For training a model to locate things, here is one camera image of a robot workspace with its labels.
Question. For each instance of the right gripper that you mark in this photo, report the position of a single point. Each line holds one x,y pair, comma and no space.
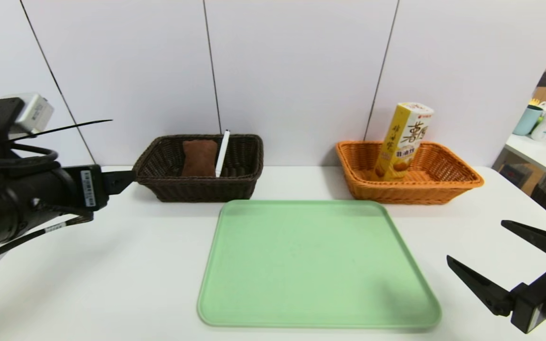
528,308

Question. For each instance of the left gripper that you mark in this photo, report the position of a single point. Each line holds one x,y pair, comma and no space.
91,188

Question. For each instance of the brown towel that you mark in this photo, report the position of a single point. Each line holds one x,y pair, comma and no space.
199,158

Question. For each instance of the white marker pen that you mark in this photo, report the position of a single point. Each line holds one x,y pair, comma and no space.
222,151

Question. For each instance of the yellow potato chips box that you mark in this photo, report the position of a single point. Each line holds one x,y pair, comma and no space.
403,142

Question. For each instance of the dark brown wicker basket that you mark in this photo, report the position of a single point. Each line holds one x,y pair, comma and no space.
197,192

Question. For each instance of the orange wicker basket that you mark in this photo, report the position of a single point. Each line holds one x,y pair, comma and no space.
443,189

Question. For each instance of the white side table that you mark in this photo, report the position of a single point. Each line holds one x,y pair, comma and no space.
543,158

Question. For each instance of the teal cup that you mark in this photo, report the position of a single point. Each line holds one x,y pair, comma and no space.
526,121

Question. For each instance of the light green plastic tray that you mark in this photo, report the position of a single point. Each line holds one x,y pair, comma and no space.
315,265

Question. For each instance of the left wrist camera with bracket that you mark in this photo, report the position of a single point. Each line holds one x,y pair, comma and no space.
26,113

